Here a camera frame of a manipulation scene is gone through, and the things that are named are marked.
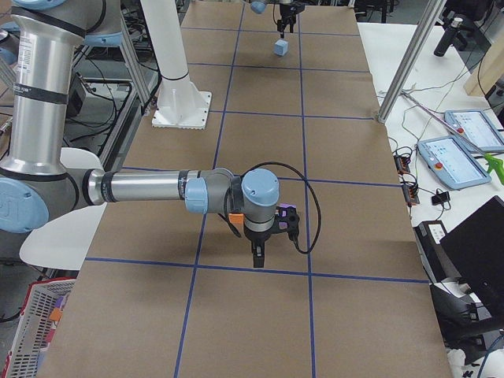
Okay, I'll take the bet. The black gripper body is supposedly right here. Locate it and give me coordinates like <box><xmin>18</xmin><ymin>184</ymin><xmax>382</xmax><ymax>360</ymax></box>
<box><xmin>243</xmin><ymin>226</ymin><xmax>284</xmax><ymax>250</ymax></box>
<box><xmin>280</xmin><ymin>2</ymin><xmax>304</xmax><ymax>22</ymax></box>

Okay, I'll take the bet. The teach pendant tablet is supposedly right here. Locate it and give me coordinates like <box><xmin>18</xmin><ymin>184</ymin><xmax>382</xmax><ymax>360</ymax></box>
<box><xmin>417</xmin><ymin>136</ymin><xmax>491</xmax><ymax>190</ymax></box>
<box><xmin>444</xmin><ymin>109</ymin><xmax>503</xmax><ymax>152</ymax></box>

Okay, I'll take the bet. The white perforated basket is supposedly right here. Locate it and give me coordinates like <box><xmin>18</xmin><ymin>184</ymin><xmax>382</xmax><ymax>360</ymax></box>
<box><xmin>1</xmin><ymin>278</ymin><xmax>76</xmax><ymax>377</ymax></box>

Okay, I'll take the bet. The white camera mast base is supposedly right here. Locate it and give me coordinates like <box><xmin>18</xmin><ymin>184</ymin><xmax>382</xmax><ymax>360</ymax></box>
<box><xmin>141</xmin><ymin>0</ymin><xmax>212</xmax><ymax>129</ymax></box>

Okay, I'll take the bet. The light blue foam block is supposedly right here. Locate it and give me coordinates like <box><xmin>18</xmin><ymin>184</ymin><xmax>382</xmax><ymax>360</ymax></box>
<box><xmin>273</xmin><ymin>39</ymin><xmax>289</xmax><ymax>57</ymax></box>

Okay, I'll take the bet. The grey aluminium frame post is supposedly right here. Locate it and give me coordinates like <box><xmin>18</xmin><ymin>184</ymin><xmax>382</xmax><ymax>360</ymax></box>
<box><xmin>377</xmin><ymin>0</ymin><xmax>446</xmax><ymax>124</ymax></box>

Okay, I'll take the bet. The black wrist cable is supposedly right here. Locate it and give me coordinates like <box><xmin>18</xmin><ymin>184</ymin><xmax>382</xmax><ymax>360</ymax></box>
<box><xmin>224</xmin><ymin>161</ymin><xmax>323</xmax><ymax>255</ymax></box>

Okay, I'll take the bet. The near teach pendant tablet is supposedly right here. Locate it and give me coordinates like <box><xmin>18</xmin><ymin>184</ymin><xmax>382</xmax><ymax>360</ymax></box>
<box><xmin>417</xmin><ymin>136</ymin><xmax>491</xmax><ymax>190</ymax></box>

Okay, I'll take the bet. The black laptop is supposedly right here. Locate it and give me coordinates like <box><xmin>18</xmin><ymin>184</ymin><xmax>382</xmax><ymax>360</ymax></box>
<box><xmin>441</xmin><ymin>195</ymin><xmax>503</xmax><ymax>315</ymax></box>

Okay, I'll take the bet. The far teach pendant tablet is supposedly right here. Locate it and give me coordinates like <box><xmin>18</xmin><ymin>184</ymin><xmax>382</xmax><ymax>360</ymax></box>
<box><xmin>444</xmin><ymin>109</ymin><xmax>503</xmax><ymax>152</ymax></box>

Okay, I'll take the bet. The orange foam block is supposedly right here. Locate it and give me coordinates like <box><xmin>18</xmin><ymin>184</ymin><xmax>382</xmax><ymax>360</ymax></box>
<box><xmin>228</xmin><ymin>213</ymin><xmax>244</xmax><ymax>226</ymax></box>

